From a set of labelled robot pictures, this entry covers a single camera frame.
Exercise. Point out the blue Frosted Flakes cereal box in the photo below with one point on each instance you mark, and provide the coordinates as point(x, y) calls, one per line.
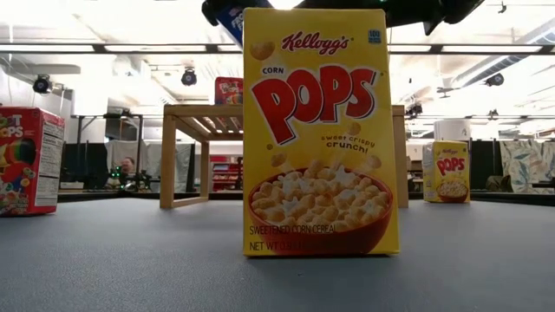
point(232, 26)

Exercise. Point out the red Froot Loops cereal box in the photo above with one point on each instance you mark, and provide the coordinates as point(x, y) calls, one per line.
point(26, 164)
point(227, 91)

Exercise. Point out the yellow Corn Pops cereal box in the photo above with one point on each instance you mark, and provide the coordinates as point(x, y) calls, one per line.
point(446, 173)
point(321, 130)

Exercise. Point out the wooden slatted shelf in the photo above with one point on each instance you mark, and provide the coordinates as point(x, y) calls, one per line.
point(169, 164)

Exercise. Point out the black ceiling light beam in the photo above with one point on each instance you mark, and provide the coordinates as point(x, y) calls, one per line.
point(99, 48)

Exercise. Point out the white column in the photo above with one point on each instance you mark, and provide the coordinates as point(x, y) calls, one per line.
point(453, 130)

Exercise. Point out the white hanging cloth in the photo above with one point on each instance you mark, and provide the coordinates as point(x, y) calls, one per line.
point(147, 158)

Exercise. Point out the red storage rack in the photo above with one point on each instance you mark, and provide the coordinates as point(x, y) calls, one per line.
point(225, 173)

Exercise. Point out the black partition panel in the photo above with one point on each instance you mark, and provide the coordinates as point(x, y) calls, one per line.
point(483, 162)
point(86, 164)

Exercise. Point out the person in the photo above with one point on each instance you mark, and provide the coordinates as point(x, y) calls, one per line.
point(127, 166)

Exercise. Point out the floral curtain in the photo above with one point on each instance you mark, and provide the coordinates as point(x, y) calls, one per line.
point(526, 164)

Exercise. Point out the blue table mat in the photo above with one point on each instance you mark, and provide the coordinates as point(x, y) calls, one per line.
point(130, 260)

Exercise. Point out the black ceiling camera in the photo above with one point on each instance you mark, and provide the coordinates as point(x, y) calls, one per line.
point(189, 79)
point(495, 79)
point(42, 85)

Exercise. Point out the black metal table frame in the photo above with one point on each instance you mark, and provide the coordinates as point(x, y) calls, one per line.
point(511, 198)

